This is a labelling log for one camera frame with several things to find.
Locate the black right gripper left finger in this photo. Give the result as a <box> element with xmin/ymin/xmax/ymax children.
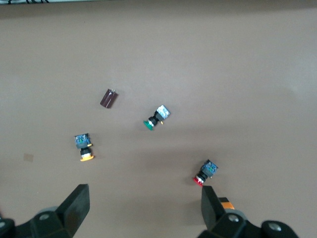
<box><xmin>14</xmin><ymin>183</ymin><xmax>90</xmax><ymax>238</ymax></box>

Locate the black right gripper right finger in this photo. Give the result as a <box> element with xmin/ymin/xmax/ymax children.
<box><xmin>197</xmin><ymin>185</ymin><xmax>263</xmax><ymax>238</ymax></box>

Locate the yellow push button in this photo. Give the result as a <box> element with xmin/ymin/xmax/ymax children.
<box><xmin>74</xmin><ymin>133</ymin><xmax>96</xmax><ymax>163</ymax></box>

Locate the red push button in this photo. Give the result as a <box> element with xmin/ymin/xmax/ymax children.
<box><xmin>192</xmin><ymin>159</ymin><xmax>220</xmax><ymax>187</ymax></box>

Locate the green push button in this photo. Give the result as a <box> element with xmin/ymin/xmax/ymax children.
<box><xmin>143</xmin><ymin>104</ymin><xmax>171</xmax><ymax>131</ymax></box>

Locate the orange box with black base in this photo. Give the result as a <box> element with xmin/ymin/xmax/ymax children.
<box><xmin>217</xmin><ymin>196</ymin><xmax>235</xmax><ymax>211</ymax></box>

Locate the dark red capacitor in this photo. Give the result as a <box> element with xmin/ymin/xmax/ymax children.
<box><xmin>99</xmin><ymin>88</ymin><xmax>118</xmax><ymax>110</ymax></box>

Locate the black floor cable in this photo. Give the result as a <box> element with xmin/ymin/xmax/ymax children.
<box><xmin>6</xmin><ymin>0</ymin><xmax>50</xmax><ymax>4</ymax></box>

